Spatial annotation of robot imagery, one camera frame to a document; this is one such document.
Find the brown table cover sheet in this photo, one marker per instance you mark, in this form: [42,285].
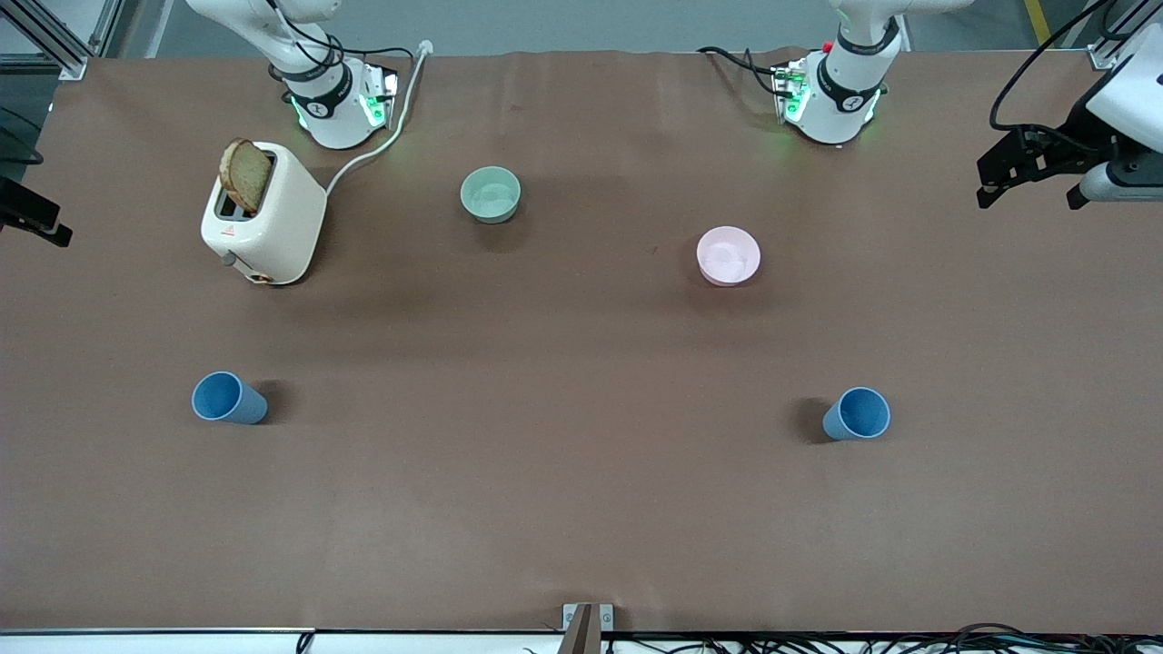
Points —
[581,509]

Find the base connector box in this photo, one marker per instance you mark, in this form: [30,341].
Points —
[789,91]
[382,95]

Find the pink bowl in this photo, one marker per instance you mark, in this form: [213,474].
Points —
[728,254]

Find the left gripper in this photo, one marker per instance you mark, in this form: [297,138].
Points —
[1078,136]

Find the right base connector box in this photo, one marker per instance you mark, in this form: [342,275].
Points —
[382,95]

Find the brown toast slice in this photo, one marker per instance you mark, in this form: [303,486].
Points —
[245,174]

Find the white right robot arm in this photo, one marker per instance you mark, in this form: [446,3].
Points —
[332,113]

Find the metal bracket at table edge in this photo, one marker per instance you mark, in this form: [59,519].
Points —
[588,622]

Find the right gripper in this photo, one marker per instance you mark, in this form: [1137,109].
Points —
[20,209]

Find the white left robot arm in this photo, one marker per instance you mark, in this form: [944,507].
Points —
[849,82]

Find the cream white toaster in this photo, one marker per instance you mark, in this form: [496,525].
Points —
[282,227]

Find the green bowl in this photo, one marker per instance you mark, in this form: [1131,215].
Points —
[491,195]

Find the aluminium frame profile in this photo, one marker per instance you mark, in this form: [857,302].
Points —
[1122,32]
[54,36]

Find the left base connector box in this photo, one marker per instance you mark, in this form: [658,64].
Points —
[789,91]

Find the blue plastic cup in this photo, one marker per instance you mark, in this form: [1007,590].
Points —
[859,415]
[223,400]

